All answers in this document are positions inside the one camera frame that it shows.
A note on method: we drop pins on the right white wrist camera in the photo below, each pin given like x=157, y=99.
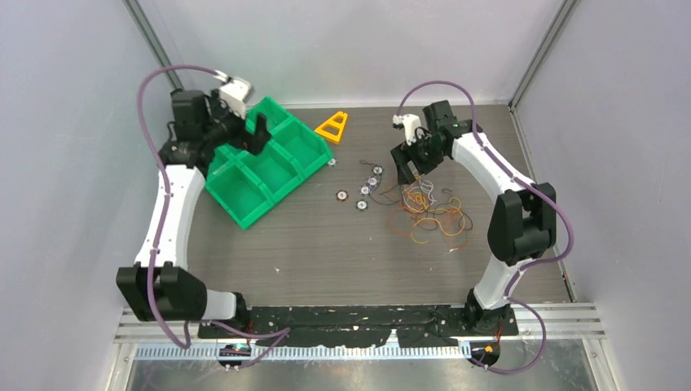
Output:
x=409, y=123

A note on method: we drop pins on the yellow triangular plastic piece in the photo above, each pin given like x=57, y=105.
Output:
x=333, y=128

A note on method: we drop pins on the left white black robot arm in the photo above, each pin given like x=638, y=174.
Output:
x=158, y=285

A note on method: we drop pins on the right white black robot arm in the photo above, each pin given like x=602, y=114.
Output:
x=523, y=223

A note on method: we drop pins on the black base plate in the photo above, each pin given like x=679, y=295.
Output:
x=371, y=325

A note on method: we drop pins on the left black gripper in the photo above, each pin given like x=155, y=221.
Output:
x=248, y=141

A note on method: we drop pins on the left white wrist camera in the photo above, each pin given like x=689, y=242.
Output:
x=235, y=92

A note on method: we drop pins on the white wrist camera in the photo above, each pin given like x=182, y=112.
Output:
x=409, y=123
x=235, y=92

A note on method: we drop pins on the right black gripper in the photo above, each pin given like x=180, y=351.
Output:
x=404, y=153

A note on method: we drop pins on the green compartment tray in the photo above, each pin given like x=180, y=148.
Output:
x=247, y=186

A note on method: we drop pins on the poker chip red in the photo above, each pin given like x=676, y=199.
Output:
x=341, y=195

